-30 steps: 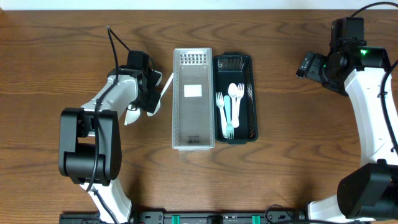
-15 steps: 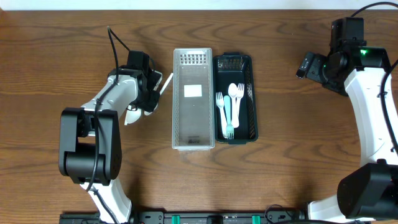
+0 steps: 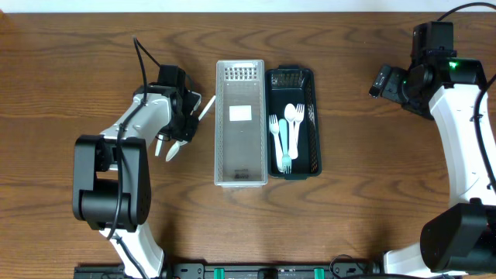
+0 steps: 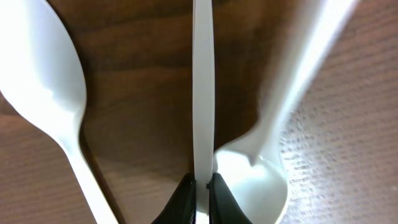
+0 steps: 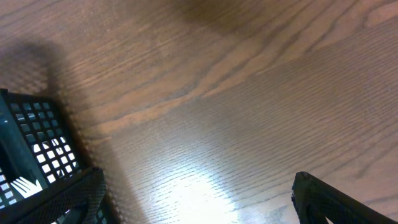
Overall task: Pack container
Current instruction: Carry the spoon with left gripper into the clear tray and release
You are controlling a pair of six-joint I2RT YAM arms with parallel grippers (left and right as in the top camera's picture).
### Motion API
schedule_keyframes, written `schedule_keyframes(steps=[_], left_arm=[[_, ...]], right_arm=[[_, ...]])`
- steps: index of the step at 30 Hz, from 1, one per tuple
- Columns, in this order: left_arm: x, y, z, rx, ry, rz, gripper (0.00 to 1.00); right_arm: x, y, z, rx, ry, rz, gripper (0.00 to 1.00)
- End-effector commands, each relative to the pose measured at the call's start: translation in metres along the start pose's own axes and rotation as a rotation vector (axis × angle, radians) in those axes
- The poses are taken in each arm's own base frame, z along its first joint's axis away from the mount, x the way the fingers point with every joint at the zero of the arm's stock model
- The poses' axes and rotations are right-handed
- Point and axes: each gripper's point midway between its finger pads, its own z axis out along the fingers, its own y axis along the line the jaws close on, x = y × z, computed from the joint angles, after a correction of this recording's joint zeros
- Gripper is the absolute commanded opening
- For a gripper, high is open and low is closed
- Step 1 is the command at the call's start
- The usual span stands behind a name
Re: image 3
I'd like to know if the white plastic spoon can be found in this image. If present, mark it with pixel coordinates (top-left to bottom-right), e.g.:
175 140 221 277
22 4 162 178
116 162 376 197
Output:
166 95 216 162
284 103 298 160

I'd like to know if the white plastic spoon bowl up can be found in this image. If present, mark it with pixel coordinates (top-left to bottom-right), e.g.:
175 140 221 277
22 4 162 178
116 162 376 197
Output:
154 135 164 157

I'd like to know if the white plastic fork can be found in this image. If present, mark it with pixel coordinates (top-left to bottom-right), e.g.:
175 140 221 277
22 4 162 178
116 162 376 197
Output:
269 115 284 173
294 104 305 143

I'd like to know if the mint green plastic fork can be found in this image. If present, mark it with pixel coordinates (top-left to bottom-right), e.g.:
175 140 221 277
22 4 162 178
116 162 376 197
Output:
278 119 291 174

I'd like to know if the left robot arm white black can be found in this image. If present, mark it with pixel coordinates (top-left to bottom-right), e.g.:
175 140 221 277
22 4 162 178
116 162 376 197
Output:
72 64 202 278

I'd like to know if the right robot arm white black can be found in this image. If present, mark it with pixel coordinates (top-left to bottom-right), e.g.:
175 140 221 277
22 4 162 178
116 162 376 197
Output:
369 21 495 278

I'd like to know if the white label in basket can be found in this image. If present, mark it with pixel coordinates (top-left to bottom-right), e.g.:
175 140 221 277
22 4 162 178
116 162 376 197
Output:
229 105 252 122

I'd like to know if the clear perforated plastic basket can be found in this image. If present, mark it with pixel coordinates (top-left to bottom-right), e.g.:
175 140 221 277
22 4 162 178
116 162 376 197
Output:
214 60 268 188

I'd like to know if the dark green perforated basket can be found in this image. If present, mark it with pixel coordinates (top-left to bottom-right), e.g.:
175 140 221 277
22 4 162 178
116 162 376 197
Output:
265 65 322 180

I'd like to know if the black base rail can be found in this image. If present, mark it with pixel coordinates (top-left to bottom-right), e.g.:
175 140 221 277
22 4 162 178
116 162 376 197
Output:
74 254 384 279

